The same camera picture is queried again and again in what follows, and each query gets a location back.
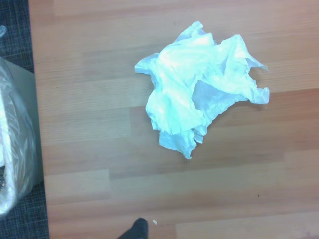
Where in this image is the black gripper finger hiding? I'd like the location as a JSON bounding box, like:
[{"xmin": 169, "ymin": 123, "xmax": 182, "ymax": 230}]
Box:
[{"xmin": 119, "ymin": 218, "xmax": 149, "ymax": 239}]

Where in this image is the clear plastic wrapper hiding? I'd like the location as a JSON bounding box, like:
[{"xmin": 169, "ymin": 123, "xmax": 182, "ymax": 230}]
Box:
[{"xmin": 134, "ymin": 20, "xmax": 271, "ymax": 160}]

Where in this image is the bin with clear plastic liner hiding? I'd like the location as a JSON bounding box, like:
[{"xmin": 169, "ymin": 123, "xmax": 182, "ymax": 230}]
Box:
[{"xmin": 0, "ymin": 24, "xmax": 38, "ymax": 218}]

